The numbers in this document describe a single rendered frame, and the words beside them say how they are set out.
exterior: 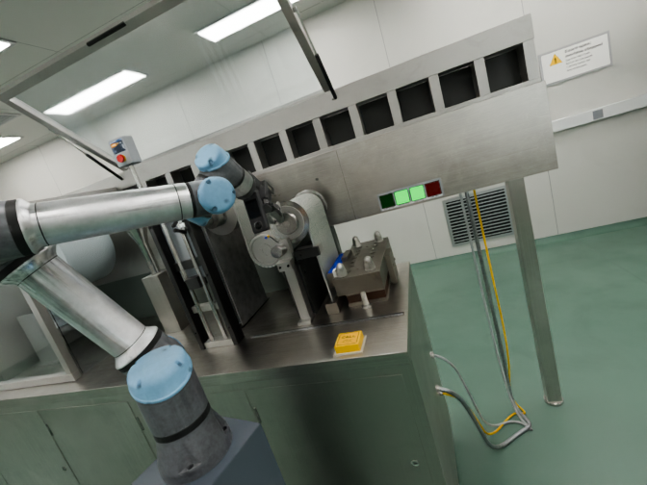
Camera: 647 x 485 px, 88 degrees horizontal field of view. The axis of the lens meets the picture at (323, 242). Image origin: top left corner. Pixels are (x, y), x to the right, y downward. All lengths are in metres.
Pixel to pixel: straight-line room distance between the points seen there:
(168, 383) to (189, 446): 0.14
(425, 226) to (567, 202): 1.34
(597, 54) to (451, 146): 2.77
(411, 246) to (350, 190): 2.54
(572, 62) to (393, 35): 1.58
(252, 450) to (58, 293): 0.51
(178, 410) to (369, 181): 1.02
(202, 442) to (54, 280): 0.43
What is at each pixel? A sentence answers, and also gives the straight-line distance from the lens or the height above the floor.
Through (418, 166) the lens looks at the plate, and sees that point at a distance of 1.37.
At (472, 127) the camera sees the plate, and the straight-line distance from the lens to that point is 1.38.
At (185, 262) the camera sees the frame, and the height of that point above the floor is 1.23.
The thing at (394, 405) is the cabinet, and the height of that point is 0.72.
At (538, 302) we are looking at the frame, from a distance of 1.78.
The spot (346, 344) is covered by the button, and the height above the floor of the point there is 0.92.
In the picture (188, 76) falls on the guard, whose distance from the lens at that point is 1.43.
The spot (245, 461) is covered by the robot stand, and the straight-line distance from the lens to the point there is 0.85.
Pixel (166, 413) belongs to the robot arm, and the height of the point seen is 1.05.
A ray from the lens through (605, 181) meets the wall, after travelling 4.12.
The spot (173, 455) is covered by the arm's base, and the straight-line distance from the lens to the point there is 0.82.
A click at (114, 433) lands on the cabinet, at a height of 0.68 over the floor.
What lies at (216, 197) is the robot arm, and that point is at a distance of 0.71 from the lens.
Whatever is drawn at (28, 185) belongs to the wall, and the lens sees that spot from 6.52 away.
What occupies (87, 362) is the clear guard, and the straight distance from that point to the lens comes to 1.74.
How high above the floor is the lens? 1.39
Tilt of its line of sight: 12 degrees down
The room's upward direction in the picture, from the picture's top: 18 degrees counter-clockwise
